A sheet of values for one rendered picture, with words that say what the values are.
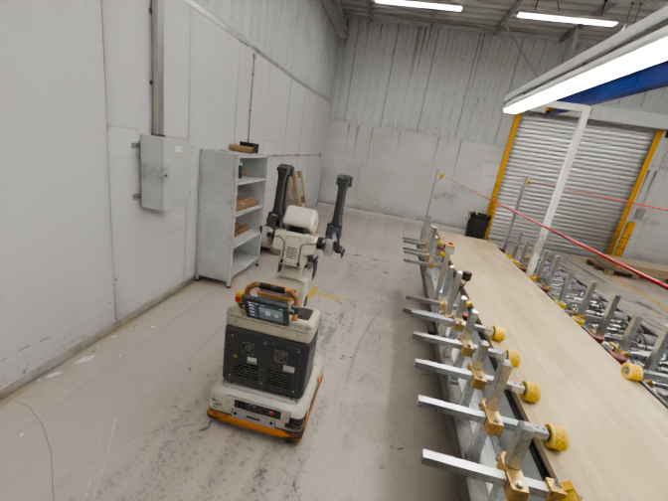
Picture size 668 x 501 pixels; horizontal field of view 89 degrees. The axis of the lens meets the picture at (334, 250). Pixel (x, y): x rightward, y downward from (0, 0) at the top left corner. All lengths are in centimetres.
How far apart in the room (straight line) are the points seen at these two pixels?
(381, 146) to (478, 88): 276
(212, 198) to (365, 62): 703
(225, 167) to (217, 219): 59
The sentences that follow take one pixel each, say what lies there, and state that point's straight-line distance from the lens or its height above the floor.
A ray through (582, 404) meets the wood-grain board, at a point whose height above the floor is 90.
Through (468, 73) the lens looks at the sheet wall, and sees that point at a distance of 1020.
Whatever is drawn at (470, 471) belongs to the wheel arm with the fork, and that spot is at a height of 95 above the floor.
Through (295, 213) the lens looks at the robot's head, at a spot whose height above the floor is 135.
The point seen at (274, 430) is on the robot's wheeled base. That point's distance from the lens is 238.
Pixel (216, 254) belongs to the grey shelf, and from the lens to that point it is 419.
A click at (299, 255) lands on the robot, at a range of 219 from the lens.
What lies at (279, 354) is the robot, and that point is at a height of 58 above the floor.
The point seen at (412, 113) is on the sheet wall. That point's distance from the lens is 991.
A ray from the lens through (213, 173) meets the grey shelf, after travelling 401.
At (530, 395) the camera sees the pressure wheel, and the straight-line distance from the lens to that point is 175.
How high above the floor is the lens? 182
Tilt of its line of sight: 17 degrees down
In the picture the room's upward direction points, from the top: 9 degrees clockwise
